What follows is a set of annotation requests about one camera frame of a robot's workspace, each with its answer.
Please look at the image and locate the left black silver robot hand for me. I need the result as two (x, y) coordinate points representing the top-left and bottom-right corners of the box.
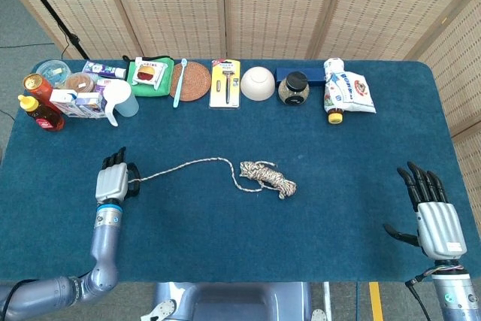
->
(94, 146), (143, 201)

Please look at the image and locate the blue-grey robot torso base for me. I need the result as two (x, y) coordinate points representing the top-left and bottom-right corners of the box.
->
(141, 282), (328, 321)

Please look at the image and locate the white upturned bowl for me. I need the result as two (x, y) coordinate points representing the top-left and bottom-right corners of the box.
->
(240, 65), (276, 102)

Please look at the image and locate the purple drink carton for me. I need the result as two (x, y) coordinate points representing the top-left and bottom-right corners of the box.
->
(74, 92), (108, 120)

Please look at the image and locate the black cable with angled plug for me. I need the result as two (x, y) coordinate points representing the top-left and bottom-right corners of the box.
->
(404, 277), (433, 321)

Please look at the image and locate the dark blue flat box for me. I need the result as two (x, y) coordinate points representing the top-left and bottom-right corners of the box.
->
(275, 67), (325, 88)

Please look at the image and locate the red bottle gold lid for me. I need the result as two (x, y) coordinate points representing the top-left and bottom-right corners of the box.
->
(22, 73), (61, 115)

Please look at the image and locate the glass jar black lid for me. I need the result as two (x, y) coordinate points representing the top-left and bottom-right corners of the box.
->
(277, 71), (310, 106)

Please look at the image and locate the white printed plastic bag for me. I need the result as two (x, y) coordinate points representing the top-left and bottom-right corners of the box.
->
(322, 57), (377, 115)

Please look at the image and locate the purple packet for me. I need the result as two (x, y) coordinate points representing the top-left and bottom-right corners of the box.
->
(93, 78), (113, 95)

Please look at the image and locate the round tub of brown powder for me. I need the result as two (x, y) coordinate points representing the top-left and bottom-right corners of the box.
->
(64, 71), (95, 93)

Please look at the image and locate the bamboo folding screen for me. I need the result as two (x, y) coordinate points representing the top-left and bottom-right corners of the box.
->
(0, 0), (481, 224)

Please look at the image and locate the amber squeeze bottle yellow cap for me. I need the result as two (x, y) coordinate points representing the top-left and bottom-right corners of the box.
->
(17, 94), (65, 132)

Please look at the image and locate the toothpaste tube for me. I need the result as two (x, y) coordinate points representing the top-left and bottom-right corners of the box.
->
(81, 60), (127, 78)

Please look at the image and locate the light blue toothbrush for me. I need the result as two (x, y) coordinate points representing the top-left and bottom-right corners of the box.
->
(172, 58), (188, 109)

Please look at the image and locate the pale blue pitcher white handle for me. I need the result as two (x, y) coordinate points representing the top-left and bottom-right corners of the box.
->
(101, 80), (140, 127)

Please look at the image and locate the white blue drink carton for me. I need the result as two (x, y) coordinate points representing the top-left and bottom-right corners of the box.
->
(49, 88), (82, 117)

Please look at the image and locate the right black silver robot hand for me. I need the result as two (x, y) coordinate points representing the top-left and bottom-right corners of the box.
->
(383, 162), (469, 262)

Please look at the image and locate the clear plastic lidded container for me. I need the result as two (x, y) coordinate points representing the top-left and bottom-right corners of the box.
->
(36, 59), (73, 87)

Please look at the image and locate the razor in yellow package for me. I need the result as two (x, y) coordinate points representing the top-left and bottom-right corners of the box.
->
(208, 59), (241, 109)

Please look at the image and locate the beige speckled braided rope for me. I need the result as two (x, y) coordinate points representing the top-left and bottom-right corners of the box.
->
(127, 157), (298, 200)

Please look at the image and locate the white snack packet red picture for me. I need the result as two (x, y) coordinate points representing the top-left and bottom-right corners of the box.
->
(132, 58), (168, 91)

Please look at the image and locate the round brown woven coaster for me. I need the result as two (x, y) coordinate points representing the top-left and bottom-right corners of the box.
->
(169, 61), (212, 103)

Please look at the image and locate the green folded cloth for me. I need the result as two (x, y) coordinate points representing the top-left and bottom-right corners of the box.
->
(126, 56), (176, 97)

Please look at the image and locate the black tripod pole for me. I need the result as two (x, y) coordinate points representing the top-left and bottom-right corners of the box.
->
(9, 0), (91, 61)

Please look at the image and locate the blue felt table cover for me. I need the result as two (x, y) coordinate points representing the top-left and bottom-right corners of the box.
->
(0, 58), (474, 284)

